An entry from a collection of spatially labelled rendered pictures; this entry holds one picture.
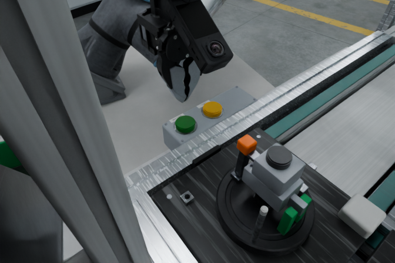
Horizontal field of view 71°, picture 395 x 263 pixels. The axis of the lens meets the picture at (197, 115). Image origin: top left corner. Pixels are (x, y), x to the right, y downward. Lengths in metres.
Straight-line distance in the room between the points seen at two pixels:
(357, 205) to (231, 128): 0.24
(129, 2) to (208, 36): 0.37
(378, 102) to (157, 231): 0.60
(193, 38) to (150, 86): 0.47
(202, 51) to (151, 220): 0.25
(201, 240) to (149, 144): 0.31
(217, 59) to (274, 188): 0.17
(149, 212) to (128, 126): 0.31
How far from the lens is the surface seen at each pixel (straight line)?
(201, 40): 0.37
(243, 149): 0.37
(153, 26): 0.42
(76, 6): 3.53
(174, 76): 0.44
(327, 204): 0.48
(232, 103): 0.60
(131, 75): 0.88
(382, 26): 1.15
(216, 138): 0.53
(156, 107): 0.75
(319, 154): 0.61
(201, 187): 0.45
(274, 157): 0.34
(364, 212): 0.47
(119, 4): 0.72
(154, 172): 0.49
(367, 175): 0.62
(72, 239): 0.58
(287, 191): 0.36
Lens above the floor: 1.35
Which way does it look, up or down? 44 degrees down
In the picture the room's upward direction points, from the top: straight up
